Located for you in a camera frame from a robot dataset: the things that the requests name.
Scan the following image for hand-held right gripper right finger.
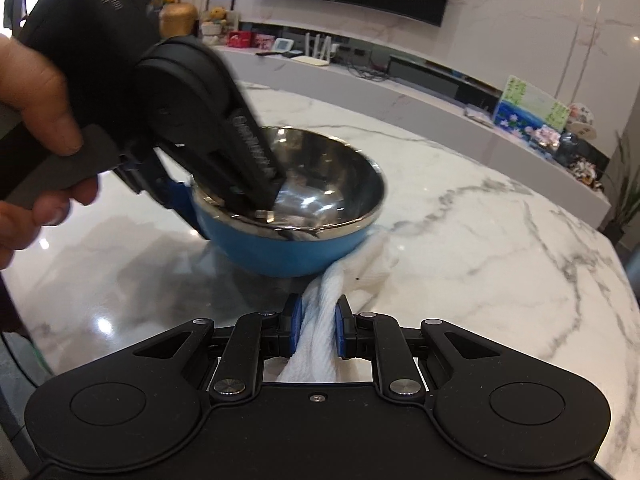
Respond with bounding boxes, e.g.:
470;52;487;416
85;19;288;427
335;296;502;395

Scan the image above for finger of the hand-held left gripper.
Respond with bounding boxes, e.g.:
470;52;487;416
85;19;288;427
167;102;290;213
112;152;198;226

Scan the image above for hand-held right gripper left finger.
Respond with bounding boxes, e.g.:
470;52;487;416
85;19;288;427
132;295;304;396

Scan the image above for white cloth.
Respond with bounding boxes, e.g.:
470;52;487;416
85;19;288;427
277;230;401;382

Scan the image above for blue steel bowl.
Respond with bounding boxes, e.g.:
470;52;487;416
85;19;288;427
190;126;388;278

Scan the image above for person's left hand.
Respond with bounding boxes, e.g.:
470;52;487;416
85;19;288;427
0;35;101;272

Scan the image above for golden jar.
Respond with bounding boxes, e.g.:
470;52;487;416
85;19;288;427
159;2;197;39

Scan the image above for yellow plush toy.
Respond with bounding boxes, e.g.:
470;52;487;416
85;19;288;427
200;7;232;47

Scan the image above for white router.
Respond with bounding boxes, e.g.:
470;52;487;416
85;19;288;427
291;31;334;69

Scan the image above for red box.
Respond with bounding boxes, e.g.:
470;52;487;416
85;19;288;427
227;30;257;51

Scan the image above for white marble ledge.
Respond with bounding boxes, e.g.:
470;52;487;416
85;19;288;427
215;45;608;221

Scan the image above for black soundbar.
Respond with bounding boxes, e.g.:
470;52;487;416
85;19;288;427
387;55;503;107

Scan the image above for pink flower ornament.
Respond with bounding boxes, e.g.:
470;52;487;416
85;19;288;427
520;124;563;157

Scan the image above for flower painting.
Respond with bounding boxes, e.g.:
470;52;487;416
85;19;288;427
492;75;571;139

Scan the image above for black and white figurines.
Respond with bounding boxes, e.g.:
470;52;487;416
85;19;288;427
570;155;609;192

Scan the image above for potted long-leaf plant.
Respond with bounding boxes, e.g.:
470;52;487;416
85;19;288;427
597;130;640;247

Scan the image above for white fan ornament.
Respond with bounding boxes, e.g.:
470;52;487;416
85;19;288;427
565;102;599;142

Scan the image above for black picture frame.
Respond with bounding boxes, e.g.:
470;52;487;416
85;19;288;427
201;0;237;22

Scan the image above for tangled black cables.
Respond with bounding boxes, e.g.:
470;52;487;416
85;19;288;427
332;45;392;82

